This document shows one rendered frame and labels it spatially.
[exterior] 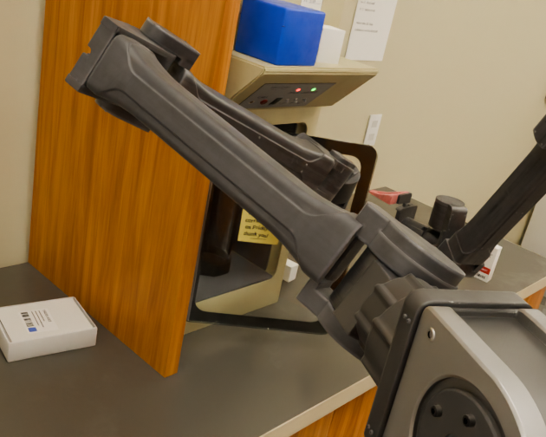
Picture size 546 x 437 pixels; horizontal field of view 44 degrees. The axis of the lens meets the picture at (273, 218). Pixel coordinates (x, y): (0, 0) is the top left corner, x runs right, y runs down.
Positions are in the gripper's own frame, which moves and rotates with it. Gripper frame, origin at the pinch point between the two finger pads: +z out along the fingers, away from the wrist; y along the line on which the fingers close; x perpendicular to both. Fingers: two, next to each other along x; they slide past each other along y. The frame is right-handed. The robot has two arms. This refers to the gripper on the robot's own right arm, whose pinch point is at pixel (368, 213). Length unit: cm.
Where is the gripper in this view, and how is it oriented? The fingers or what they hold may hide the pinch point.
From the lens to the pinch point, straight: 146.9
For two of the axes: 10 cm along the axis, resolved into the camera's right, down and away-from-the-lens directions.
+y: 1.9, -9.2, -3.6
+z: -7.2, -3.8, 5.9
